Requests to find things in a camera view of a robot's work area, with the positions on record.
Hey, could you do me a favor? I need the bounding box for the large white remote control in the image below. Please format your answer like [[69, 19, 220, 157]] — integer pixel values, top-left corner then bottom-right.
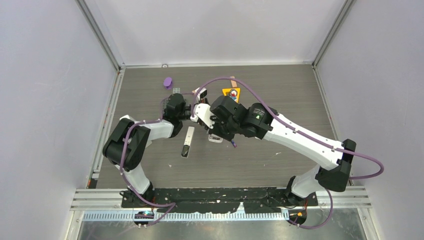
[[208, 134, 223, 143]]

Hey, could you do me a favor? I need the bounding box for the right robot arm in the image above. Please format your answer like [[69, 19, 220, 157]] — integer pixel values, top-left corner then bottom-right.
[[206, 96, 357, 205]]

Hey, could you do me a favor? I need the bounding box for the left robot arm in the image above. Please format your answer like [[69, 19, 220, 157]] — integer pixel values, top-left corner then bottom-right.
[[102, 93, 191, 207]]

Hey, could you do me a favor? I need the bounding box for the slim white remote control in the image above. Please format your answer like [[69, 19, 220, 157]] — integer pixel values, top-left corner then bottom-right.
[[181, 126, 195, 158]]

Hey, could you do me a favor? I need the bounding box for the grey lego baseplate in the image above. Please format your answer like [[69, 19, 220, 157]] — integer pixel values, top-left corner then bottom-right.
[[172, 87, 181, 94]]

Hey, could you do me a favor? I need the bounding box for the orange toy board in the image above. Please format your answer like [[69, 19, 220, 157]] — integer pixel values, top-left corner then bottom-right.
[[222, 87, 241, 103]]

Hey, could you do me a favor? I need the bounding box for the purple cap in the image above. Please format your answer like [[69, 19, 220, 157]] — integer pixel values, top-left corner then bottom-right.
[[163, 77, 173, 90]]

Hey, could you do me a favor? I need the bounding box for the thin wooden stick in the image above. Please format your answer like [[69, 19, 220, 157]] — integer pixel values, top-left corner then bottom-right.
[[230, 76, 238, 88]]

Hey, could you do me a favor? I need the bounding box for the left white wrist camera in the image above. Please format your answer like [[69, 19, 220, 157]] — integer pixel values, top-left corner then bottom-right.
[[192, 88, 209, 104]]

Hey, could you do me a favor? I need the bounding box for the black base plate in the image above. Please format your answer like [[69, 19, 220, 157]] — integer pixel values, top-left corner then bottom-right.
[[121, 187, 319, 215]]

